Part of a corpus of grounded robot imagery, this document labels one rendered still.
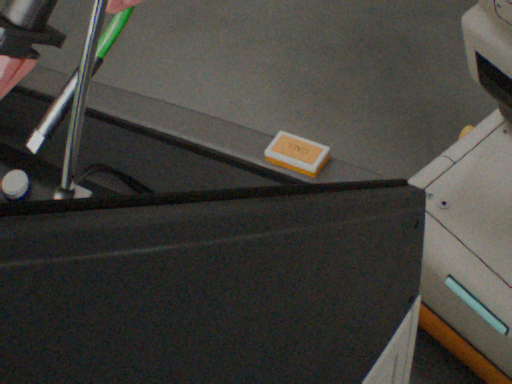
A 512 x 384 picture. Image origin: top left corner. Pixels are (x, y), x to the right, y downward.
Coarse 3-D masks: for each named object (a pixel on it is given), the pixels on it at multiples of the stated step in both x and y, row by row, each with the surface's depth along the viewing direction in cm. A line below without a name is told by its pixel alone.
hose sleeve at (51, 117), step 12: (96, 60) 89; (96, 72) 90; (72, 84) 89; (60, 96) 90; (72, 96) 90; (48, 108) 90; (60, 108) 90; (48, 120) 90; (60, 120) 90; (48, 132) 90
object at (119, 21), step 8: (128, 8) 88; (120, 16) 88; (128, 16) 89; (112, 24) 89; (120, 24) 89; (104, 32) 89; (112, 32) 89; (120, 32) 89; (104, 40) 89; (112, 40) 89; (104, 48) 89; (104, 56) 90
